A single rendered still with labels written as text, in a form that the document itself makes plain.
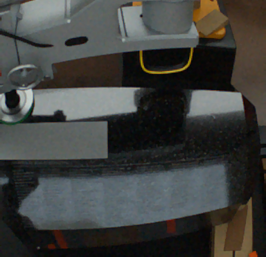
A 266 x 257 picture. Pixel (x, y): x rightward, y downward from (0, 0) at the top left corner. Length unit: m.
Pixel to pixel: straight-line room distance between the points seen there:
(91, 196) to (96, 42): 0.63
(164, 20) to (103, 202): 0.78
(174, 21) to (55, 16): 0.41
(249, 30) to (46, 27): 2.32
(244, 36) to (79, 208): 2.08
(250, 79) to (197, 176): 1.46
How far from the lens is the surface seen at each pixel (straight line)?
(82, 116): 2.04
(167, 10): 1.63
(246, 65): 3.41
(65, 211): 2.04
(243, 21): 3.75
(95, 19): 1.60
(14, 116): 2.06
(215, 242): 2.53
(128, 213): 2.03
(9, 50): 1.67
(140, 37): 1.73
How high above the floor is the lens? 2.59
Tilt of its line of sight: 59 degrees down
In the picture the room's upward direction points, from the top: straight up
